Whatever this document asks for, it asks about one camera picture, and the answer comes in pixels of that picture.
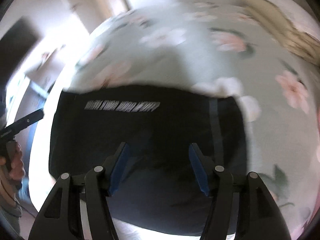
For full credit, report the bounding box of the black jacket with grey piping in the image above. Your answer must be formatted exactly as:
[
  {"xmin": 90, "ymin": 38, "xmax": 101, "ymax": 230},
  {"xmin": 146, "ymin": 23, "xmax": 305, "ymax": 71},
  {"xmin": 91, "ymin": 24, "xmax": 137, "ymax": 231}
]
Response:
[{"xmin": 49, "ymin": 85, "xmax": 247, "ymax": 236}]

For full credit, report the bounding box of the grey left sleeve forearm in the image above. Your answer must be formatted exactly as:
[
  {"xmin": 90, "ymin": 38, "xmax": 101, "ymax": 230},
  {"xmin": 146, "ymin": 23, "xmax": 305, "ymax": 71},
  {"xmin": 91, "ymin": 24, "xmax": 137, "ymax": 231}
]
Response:
[{"xmin": 1, "ymin": 170, "xmax": 22, "ymax": 235}]

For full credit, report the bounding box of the black television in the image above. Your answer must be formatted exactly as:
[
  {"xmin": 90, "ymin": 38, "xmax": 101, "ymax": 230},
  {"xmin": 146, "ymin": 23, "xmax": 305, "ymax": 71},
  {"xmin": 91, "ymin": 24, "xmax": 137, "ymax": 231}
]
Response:
[{"xmin": 1, "ymin": 17, "xmax": 41, "ymax": 87}]

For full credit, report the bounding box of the floral bed sheet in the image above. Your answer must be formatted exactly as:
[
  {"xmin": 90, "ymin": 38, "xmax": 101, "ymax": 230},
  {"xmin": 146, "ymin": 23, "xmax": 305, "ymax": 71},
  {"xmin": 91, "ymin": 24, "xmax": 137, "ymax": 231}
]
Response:
[{"xmin": 28, "ymin": 0, "xmax": 320, "ymax": 240}]

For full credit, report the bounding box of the beige folded quilt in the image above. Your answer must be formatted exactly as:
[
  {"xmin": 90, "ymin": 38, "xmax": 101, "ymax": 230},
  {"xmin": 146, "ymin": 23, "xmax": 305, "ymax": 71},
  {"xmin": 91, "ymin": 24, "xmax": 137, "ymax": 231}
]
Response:
[{"xmin": 243, "ymin": 0, "xmax": 319, "ymax": 66}]

